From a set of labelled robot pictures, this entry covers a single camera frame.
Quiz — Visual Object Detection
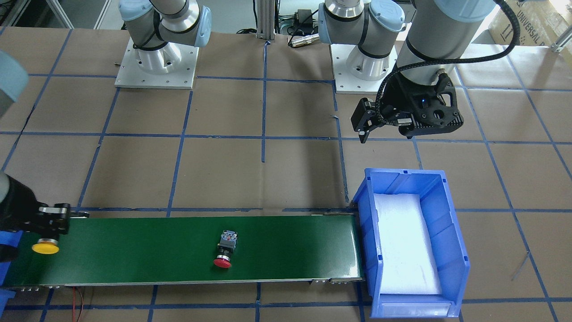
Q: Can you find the blue plastic bin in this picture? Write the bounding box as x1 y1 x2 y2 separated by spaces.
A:
353 168 470 318
0 232 23 316

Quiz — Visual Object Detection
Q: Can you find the white foam pad bin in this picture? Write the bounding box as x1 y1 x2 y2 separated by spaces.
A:
374 194 442 295

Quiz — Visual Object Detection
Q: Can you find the aluminium frame post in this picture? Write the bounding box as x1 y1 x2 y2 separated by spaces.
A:
255 0 278 42

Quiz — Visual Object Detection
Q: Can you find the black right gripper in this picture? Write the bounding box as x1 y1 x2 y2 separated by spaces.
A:
0 173 90 240

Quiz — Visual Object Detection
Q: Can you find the black power adapter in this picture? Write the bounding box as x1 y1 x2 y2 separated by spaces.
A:
295 9 313 28

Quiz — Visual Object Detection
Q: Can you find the yellow mushroom push button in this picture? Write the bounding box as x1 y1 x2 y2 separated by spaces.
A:
31 238 60 254

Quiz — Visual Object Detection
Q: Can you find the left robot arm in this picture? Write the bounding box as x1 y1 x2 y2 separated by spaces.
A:
317 0 495 143

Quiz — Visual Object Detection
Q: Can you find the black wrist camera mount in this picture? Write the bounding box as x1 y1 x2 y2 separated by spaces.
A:
396 72 464 139

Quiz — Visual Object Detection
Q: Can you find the red mushroom push button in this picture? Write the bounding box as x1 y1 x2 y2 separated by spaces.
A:
213 230 238 269

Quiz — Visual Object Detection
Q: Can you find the green conveyor belt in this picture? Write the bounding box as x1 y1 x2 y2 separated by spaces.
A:
1 215 365 288

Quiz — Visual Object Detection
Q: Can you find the red black wire pair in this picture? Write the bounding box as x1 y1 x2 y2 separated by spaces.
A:
71 286 85 322

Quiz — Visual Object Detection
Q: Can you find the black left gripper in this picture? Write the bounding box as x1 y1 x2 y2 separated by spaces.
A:
350 74 443 144

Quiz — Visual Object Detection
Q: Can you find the cardboard box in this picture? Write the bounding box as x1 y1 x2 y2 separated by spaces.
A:
488 0 572 46

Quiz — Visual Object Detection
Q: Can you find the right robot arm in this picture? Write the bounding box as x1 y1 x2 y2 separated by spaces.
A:
0 0 212 254

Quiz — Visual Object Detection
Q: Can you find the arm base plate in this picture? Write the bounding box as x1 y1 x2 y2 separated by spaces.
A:
115 39 199 90
330 40 403 94

